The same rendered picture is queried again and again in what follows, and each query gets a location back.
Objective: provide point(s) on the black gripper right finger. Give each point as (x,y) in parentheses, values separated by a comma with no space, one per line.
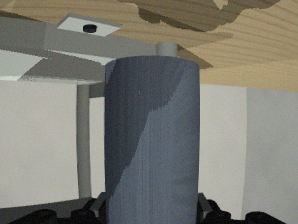
(205,214)

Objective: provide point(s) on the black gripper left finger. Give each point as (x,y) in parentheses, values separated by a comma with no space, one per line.
(87,215)

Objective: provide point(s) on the blue-grey cylinder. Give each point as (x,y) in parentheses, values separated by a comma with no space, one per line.
(151,140)

